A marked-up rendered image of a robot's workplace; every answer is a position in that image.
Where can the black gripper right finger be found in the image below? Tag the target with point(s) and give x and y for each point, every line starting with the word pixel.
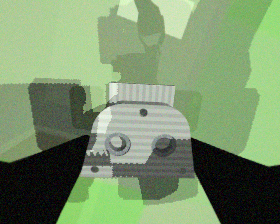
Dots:
pixel 239 190

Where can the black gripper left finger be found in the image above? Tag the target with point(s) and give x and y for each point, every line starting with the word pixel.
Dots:
pixel 35 189

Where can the grey metal plate with two round holes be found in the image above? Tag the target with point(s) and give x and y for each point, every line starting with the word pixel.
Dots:
pixel 139 157

